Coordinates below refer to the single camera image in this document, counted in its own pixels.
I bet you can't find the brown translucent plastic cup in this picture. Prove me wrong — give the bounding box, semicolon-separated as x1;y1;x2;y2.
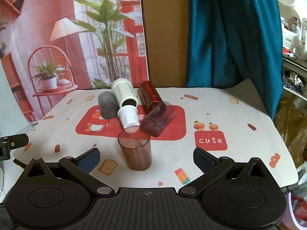
118;126;152;171

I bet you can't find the grey translucent plastic cup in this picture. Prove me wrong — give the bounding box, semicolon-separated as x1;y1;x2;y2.
98;91;119;119

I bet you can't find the small white ribbed cup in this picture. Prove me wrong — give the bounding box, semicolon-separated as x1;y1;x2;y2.
118;105;139;133

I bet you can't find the purple translucent plastic cup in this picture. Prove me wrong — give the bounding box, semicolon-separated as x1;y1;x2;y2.
141;101;176;137

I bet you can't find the red translucent plastic cup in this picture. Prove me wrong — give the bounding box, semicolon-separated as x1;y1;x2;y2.
139;81;166;115

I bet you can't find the pale green ribbed cup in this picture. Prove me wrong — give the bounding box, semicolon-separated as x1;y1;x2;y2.
111;78;138;108

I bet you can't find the pink living room backdrop poster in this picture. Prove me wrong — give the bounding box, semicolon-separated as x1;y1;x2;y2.
1;0;149;122

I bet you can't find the white folding board stand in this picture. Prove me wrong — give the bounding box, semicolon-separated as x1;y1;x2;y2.
0;65;33;136

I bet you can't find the white cartoon bear table mat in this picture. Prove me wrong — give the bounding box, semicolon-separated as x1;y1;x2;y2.
14;80;298;189

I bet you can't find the teal blue curtain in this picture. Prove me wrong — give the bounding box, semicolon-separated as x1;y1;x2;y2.
186;0;283;117

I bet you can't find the cluttered white shelf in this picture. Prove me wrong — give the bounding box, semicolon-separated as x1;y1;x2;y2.
277;0;306;101

